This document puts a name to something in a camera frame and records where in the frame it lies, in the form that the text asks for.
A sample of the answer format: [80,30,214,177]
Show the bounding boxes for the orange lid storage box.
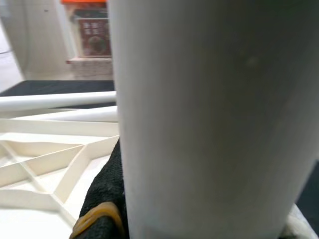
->
[61,0,112,59]

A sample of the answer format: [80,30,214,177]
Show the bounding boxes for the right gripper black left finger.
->
[69,138,131,239]

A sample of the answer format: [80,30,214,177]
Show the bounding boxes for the brown cloth covered bench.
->
[66,57,114,80]

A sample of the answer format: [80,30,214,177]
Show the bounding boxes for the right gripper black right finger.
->
[281,203,319,239]

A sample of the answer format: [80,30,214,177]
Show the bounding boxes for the white plastic table top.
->
[0,117,120,239]

